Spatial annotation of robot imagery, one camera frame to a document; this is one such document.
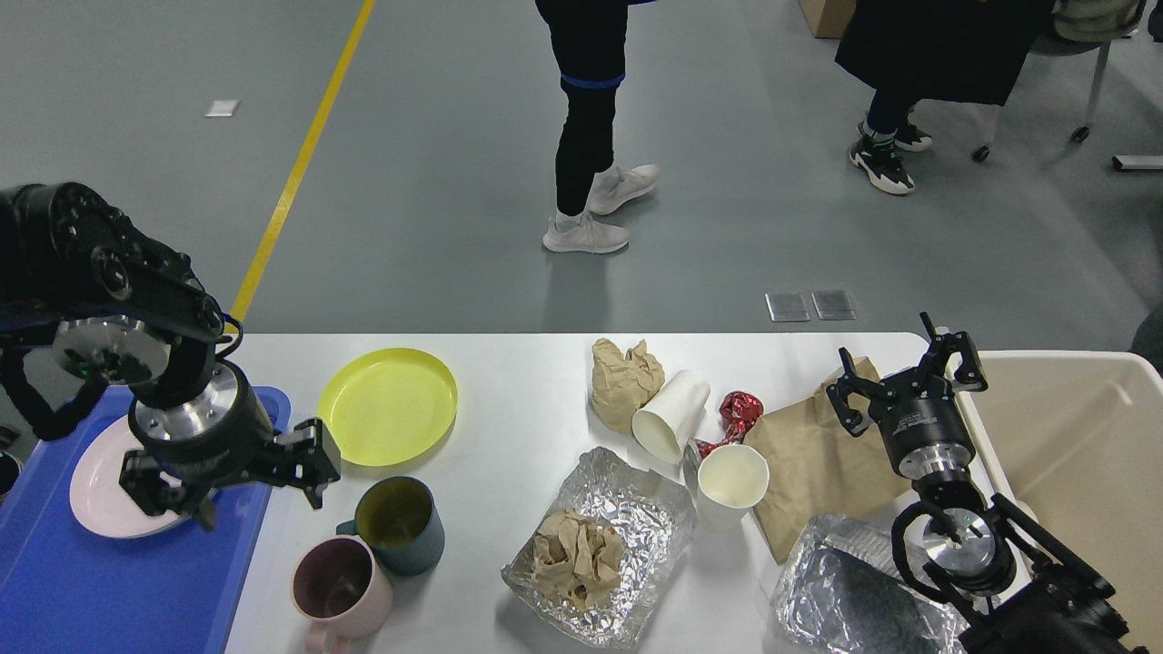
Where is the lying white paper cup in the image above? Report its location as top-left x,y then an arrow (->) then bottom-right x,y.
632,370 -> 711,464

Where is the blue plastic tray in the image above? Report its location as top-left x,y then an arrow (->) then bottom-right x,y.
1,388 -> 271,653

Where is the office chair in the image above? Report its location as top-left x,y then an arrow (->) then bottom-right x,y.
971,0 -> 1148,164

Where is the aluminium foil tray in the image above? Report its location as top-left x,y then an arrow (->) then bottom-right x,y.
772,512 -> 966,653

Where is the left metal floor plate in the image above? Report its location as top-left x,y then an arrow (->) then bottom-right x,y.
764,292 -> 811,324

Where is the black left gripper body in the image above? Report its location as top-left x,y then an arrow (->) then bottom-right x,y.
128,362 -> 274,481

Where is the crumpled brown paper ball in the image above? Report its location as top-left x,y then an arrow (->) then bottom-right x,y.
531,509 -> 627,610

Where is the person in black leggings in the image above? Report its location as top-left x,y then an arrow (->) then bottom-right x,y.
535,1 -> 661,255

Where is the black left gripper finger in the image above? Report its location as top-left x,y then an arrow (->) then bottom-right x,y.
119,452 -> 217,531
264,418 -> 342,510

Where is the crumpled brown paper bag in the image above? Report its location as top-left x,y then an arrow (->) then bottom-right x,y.
590,337 -> 666,436

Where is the crumpled aluminium foil sheet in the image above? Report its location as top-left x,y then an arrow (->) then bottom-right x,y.
500,447 -> 697,651

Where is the flat brown paper bag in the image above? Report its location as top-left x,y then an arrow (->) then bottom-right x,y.
744,382 -> 909,564

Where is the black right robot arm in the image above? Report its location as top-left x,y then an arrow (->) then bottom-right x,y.
826,313 -> 1128,653

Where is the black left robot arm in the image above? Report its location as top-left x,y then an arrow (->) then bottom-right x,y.
1,182 -> 341,529

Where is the dark teal mug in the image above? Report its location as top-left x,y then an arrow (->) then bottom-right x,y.
335,476 -> 445,576

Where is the pink mug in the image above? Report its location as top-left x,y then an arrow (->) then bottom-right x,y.
291,536 -> 393,653

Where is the right metal floor plate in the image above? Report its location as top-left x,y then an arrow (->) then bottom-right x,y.
809,290 -> 859,322

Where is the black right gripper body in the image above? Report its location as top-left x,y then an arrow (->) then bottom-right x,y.
875,392 -> 976,479

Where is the red foil wrapper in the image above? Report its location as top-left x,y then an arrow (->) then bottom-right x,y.
695,391 -> 764,461

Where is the beige plastic bin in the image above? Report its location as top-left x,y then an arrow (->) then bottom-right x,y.
957,351 -> 1162,653

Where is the metal floor plate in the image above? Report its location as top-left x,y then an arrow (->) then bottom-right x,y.
764,292 -> 811,324
809,290 -> 859,322

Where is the pink plate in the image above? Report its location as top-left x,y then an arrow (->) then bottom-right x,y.
69,417 -> 187,540

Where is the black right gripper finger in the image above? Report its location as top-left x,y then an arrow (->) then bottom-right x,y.
825,347 -> 884,439
912,313 -> 989,396

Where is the upright white paper cup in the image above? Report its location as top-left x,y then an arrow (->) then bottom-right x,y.
695,445 -> 770,531

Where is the seated person in black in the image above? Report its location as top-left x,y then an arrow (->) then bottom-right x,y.
835,1 -> 1054,197

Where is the yellow plate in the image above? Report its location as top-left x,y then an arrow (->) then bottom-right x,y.
317,347 -> 461,467

